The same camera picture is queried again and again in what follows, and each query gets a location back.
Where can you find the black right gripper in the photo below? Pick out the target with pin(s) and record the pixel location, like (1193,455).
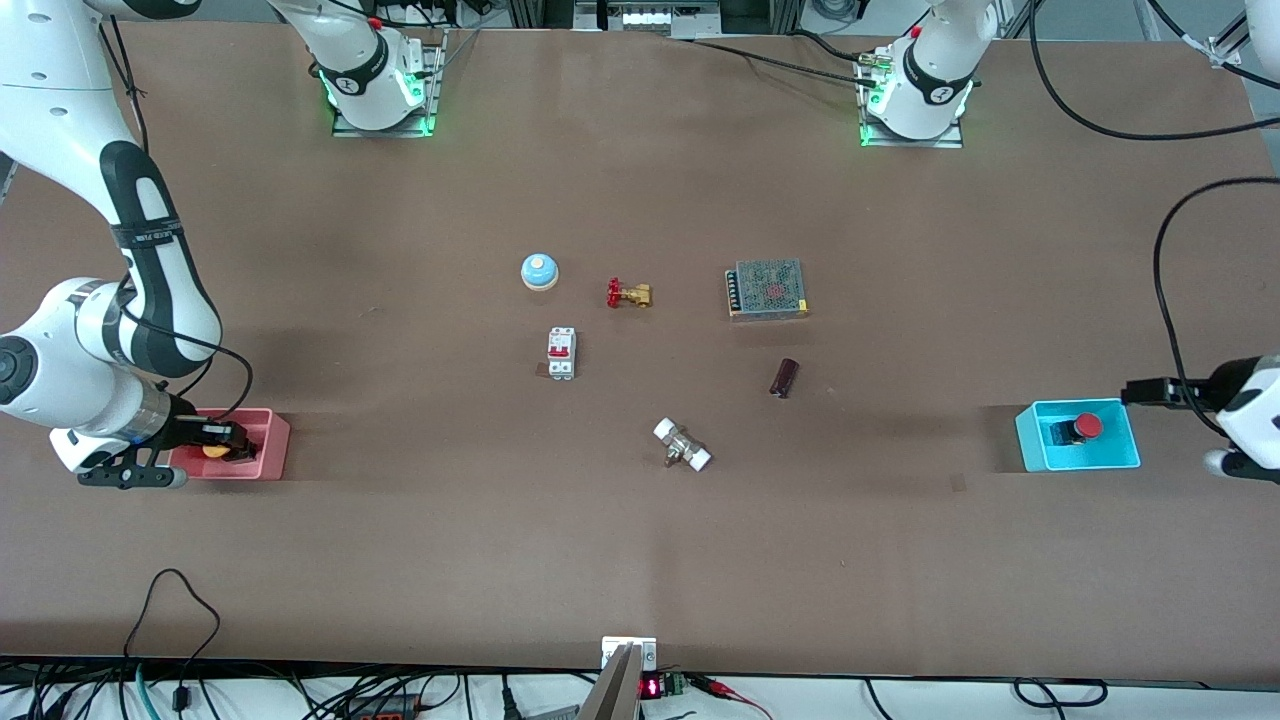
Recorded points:
(186,431)

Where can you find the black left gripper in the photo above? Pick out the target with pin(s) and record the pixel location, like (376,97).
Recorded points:
(1185,391)

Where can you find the yellow push button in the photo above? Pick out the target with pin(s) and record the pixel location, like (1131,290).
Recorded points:
(215,451)

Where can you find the red push button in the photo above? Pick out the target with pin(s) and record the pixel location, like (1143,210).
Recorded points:
(1088,427)

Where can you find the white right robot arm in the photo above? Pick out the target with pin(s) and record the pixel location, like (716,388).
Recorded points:
(60,100)

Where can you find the pink plastic box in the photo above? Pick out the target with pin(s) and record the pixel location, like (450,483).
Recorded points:
(270,445)

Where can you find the cyan plastic box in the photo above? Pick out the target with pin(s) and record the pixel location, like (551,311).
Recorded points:
(1110,455)

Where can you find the orange black power strip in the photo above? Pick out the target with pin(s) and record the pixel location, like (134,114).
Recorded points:
(385,708)

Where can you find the white red circuit breaker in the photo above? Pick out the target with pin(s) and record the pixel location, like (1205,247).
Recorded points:
(561,352)

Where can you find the blue dome bell button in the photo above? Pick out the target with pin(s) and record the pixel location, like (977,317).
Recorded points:
(539,270)

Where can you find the dark brown cylinder capacitor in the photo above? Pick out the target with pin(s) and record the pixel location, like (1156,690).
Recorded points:
(784,377)

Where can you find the metal mesh power supply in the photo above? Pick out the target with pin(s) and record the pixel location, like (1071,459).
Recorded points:
(768,290)

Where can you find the silver valve white ends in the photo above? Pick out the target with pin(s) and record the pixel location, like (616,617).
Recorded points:
(682,445)

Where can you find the red digit display module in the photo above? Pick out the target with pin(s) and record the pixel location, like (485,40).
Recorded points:
(660,686)

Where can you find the red clip lead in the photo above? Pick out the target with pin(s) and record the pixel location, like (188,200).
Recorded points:
(720,688)

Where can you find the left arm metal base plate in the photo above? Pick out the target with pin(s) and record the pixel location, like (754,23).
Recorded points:
(955,140)

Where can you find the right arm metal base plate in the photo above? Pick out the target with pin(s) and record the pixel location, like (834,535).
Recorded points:
(432,100)

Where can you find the white metal bracket with beam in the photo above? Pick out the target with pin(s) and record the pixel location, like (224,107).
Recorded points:
(612,690)

